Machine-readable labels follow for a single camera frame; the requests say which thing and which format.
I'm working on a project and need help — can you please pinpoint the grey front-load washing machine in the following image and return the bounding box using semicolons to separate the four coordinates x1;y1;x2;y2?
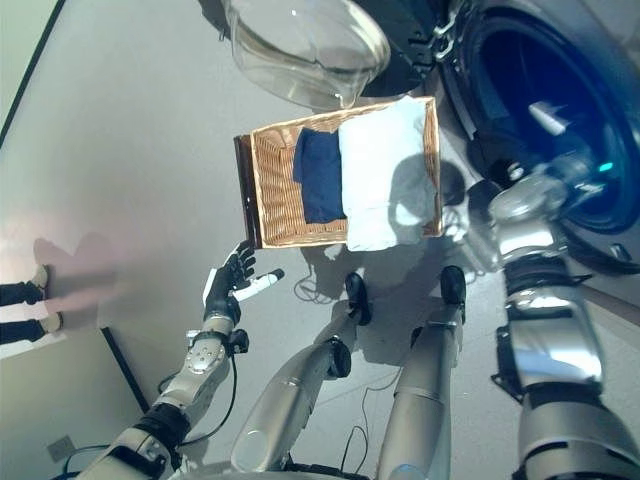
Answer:
429;0;640;281

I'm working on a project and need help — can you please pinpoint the grey robot torso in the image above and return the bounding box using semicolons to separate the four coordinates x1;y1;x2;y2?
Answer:
164;459;431;480

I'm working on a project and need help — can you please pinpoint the white appliance cabinet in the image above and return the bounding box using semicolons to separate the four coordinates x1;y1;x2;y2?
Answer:
564;272;640;326

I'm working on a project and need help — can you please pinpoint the silver left robot leg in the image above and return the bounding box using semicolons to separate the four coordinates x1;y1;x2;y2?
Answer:
230;271;372;474

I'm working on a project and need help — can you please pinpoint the white panel black edge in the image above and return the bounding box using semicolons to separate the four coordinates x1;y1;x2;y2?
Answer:
0;327;152;480

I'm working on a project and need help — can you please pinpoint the white garment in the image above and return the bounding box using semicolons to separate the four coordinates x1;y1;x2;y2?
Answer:
336;95;438;253

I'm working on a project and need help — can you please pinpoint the brown acrylic stand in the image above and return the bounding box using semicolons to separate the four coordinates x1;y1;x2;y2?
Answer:
232;135;264;250

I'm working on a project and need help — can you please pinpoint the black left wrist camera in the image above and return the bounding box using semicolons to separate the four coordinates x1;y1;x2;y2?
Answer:
228;328;251;356

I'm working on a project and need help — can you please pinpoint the wicker laundry basket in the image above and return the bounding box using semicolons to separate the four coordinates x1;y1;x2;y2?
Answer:
247;95;445;250

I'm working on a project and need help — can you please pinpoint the round glass washer door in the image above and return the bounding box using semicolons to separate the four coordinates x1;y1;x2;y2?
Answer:
199;0;442;109

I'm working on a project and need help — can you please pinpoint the grey wall socket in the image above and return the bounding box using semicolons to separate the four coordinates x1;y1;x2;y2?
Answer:
46;434;74;462

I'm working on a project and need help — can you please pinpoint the silver right robot leg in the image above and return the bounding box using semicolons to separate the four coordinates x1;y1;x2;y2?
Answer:
377;265;468;480

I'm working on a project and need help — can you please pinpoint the thin grey floor cable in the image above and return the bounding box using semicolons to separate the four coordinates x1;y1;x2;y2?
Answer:
343;368;402;467

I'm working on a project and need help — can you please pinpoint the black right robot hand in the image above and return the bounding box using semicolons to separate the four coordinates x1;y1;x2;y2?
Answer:
527;98;621;182

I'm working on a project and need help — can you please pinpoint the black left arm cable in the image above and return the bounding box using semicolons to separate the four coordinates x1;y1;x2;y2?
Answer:
158;344;240;446

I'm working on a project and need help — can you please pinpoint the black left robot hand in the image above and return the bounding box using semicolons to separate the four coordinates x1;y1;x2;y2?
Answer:
202;240;287;324

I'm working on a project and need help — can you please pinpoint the blue garment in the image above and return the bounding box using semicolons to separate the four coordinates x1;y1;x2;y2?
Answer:
291;128;349;226

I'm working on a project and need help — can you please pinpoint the silver robot leg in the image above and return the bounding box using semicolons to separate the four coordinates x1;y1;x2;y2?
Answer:
230;271;372;474
377;265;468;480

